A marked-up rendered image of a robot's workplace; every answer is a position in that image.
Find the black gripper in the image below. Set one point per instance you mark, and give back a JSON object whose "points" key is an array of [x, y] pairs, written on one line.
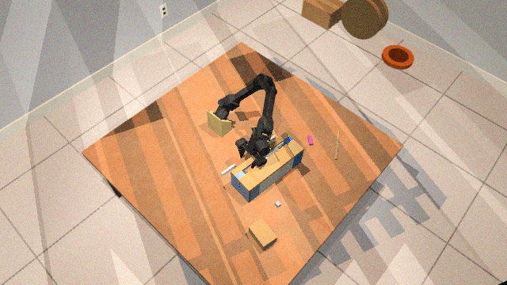
{"points": [[251, 149]]}

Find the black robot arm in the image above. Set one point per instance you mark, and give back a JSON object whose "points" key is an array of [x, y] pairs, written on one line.
{"points": [[265, 123]]}

